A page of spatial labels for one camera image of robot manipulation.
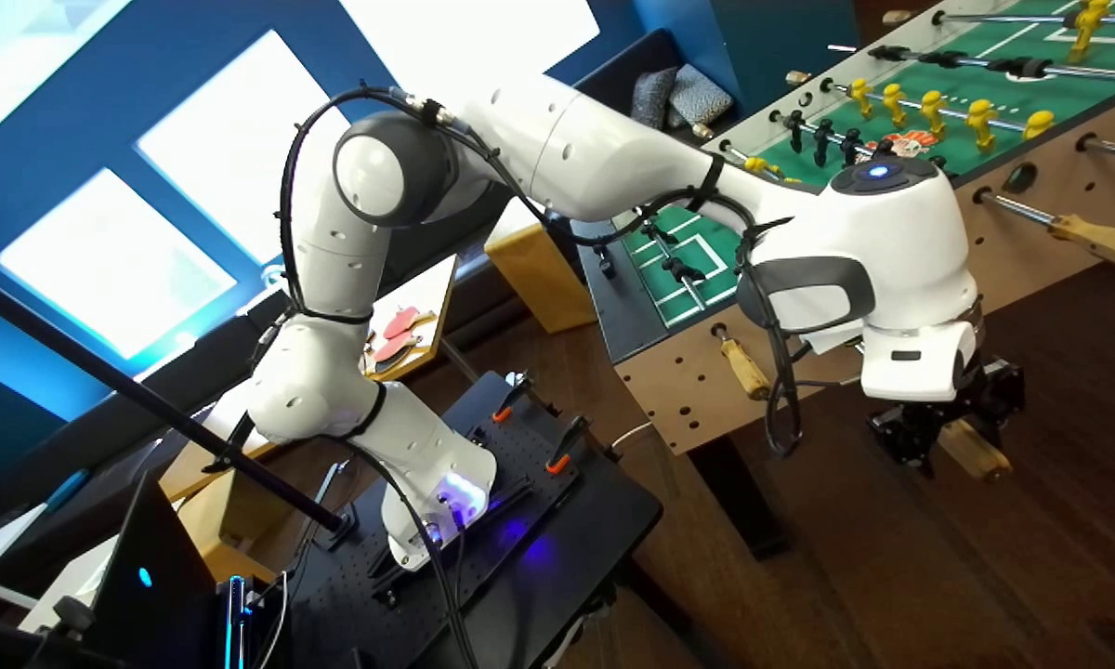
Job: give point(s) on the black laptop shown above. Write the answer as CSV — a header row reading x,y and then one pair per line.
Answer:
x,y
149,587

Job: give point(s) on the bright window pane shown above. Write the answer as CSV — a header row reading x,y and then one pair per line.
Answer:
x,y
237,138
476,40
113,262

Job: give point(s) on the cardboard box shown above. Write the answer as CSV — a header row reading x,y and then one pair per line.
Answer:
x,y
211,507

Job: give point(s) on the wooden foosball table green field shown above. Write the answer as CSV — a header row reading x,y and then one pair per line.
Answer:
x,y
1043,264

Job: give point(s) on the black diagonal pole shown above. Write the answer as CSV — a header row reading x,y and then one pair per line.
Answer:
x,y
149,394

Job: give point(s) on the black foosball player figure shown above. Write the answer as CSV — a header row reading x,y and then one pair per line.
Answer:
x,y
823,138
795,129
850,145

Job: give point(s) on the yellow foosball player figure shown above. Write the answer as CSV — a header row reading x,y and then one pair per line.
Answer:
x,y
982,123
860,94
936,109
1039,123
893,103
1086,24
755,164

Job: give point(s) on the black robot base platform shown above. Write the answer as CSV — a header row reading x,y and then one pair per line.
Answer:
x,y
507,560

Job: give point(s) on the grey pillow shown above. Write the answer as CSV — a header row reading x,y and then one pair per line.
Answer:
x,y
706,94
654,94

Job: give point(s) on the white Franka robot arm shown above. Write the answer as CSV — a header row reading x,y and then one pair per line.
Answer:
x,y
583,149

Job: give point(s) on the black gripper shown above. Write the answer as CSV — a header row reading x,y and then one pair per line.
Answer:
x,y
942,420

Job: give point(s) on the wooden board red pieces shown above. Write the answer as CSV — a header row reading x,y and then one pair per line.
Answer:
x,y
403,328

